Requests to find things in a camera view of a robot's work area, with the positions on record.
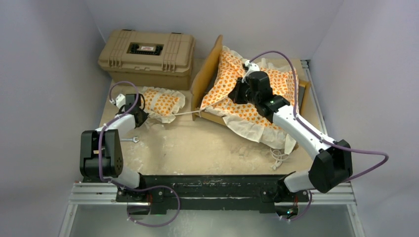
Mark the orange patterned white blanket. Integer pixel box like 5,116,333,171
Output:
195,46,298,170

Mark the wooden pet bed frame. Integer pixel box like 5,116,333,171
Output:
190,35,311,114

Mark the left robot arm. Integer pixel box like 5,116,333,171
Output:
80,94,149,202

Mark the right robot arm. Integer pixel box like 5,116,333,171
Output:
228,71,353,201

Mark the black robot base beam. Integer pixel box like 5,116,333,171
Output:
114,175,309,215

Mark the small orange patterned pillow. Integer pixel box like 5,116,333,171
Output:
139,87,186,123

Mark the silver open-end wrench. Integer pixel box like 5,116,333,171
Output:
120,136,139,143

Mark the tan plastic tool case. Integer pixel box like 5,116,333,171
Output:
98,29,195,90

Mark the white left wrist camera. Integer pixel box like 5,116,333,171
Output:
109,94,126,109

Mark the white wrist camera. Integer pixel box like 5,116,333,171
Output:
109,94,126,109
243,60,260,80

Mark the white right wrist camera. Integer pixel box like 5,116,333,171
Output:
243,60,260,80

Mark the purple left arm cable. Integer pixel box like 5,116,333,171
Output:
97,81,182,229

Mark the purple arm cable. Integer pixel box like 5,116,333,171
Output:
249,50,389,222
97,81,182,229

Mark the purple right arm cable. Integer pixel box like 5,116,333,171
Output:
249,50,389,222

